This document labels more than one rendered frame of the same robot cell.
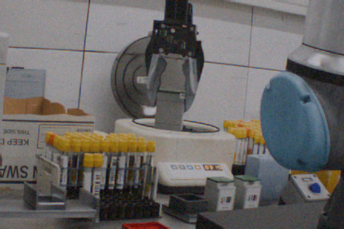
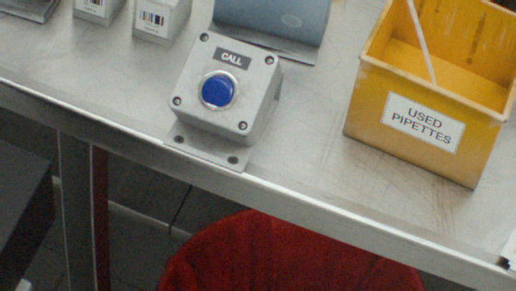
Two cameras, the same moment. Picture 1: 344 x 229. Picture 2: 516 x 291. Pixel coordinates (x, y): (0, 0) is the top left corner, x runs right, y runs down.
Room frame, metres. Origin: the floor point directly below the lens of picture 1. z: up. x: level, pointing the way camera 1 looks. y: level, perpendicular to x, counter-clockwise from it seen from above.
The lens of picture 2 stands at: (0.80, -0.79, 1.61)
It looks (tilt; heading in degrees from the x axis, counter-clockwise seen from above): 51 degrees down; 42
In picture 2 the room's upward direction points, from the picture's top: 10 degrees clockwise
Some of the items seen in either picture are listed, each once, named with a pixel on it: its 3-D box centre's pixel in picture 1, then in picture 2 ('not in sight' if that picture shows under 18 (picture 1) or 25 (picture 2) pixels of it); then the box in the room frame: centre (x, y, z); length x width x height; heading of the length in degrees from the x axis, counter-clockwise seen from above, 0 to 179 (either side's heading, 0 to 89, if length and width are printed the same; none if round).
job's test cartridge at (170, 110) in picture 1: (170, 111); not in sight; (1.18, -0.08, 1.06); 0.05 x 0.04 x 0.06; 82
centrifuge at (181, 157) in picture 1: (176, 152); not in sight; (1.51, -0.12, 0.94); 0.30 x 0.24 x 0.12; 19
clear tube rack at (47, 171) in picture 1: (96, 179); not in sight; (1.27, 0.04, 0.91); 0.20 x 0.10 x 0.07; 118
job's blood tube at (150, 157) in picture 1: (147, 183); not in sight; (1.20, -0.05, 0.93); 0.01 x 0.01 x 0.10; 29
